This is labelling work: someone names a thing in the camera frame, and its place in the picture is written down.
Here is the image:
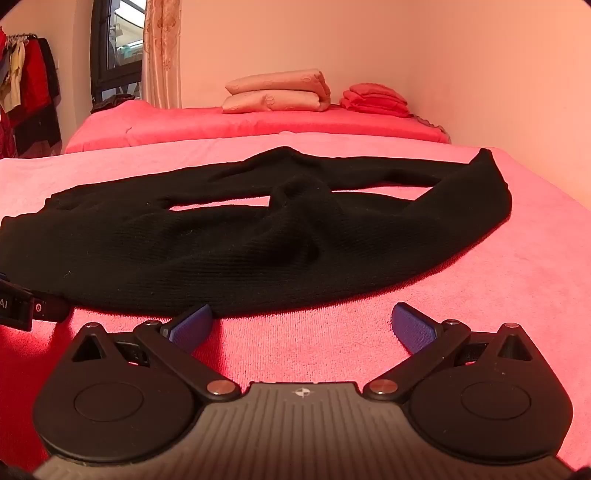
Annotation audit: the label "dark framed window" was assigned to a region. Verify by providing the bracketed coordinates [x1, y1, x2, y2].
[90, 0, 148, 100]

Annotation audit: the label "red folded blanket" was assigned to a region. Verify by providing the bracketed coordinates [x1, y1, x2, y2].
[340, 82, 413, 118]

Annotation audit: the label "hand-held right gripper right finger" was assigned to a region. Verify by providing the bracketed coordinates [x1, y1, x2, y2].
[362, 302, 539, 401]

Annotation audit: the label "dark cloth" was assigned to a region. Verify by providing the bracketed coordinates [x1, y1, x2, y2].
[90, 93, 136, 114]

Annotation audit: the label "red bed sheet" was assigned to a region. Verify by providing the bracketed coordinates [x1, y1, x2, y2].
[65, 100, 452, 155]

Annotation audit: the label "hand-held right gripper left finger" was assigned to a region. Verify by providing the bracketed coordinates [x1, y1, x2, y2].
[64, 304, 242, 401]

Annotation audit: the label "cream hanging garment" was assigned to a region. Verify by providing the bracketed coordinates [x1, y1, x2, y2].
[0, 41, 27, 112]

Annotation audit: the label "patterned curtain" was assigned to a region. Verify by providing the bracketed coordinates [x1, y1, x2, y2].
[141, 0, 184, 110]

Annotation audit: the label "black pants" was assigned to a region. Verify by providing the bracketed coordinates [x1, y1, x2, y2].
[0, 147, 513, 319]

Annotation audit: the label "red hanging garment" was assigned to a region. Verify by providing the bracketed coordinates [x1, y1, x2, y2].
[18, 41, 52, 121]

